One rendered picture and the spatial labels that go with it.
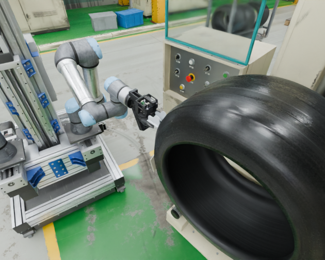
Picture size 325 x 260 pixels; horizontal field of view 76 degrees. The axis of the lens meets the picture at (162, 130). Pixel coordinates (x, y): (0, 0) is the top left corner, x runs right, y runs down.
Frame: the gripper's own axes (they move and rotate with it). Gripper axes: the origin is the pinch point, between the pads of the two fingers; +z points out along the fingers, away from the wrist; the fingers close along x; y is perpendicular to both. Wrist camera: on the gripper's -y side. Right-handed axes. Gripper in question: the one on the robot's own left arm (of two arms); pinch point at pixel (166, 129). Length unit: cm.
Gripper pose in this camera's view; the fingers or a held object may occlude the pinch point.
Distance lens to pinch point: 79.4
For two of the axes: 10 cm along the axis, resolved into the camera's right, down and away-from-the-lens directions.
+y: 0.8, -6.8, -7.3
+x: 7.0, -4.8, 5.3
